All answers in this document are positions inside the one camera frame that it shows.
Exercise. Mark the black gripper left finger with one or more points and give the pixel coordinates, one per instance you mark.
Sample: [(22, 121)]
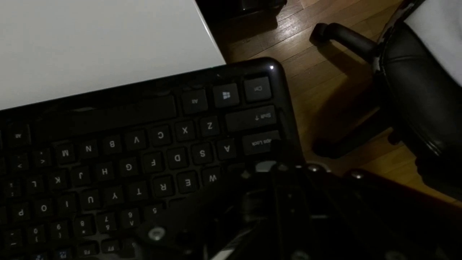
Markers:
[(279, 218)]

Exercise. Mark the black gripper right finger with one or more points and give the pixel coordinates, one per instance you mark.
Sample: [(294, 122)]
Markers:
[(385, 222)]

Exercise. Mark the black computer keyboard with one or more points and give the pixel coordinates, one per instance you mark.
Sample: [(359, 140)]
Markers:
[(121, 164)]

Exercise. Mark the black office chair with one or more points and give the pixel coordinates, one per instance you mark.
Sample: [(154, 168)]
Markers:
[(419, 96)]

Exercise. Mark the white cloth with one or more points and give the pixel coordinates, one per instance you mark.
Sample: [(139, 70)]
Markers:
[(441, 34)]

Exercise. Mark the dark box on floor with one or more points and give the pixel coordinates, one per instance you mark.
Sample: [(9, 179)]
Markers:
[(240, 17)]

